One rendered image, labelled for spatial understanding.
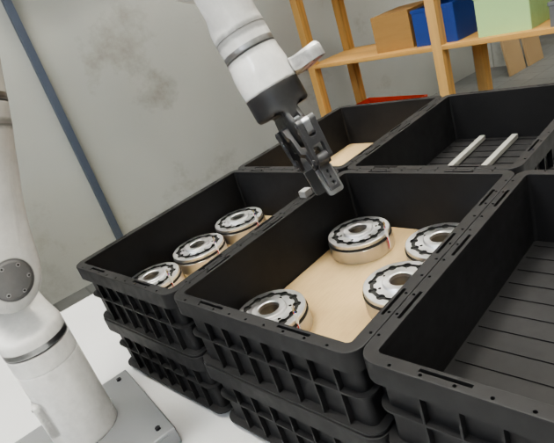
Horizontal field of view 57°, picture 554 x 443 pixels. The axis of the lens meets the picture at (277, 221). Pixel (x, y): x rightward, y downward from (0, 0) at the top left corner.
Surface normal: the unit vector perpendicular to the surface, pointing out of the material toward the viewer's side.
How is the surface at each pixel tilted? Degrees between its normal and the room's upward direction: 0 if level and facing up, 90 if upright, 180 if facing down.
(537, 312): 0
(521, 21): 90
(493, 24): 90
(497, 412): 90
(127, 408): 0
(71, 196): 90
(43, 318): 19
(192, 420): 0
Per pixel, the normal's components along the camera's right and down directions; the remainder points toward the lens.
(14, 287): 0.74, 0.07
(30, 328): -0.06, -0.80
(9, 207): 0.88, -0.06
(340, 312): -0.29, -0.88
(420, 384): -0.65, 0.48
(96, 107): 0.58, 0.16
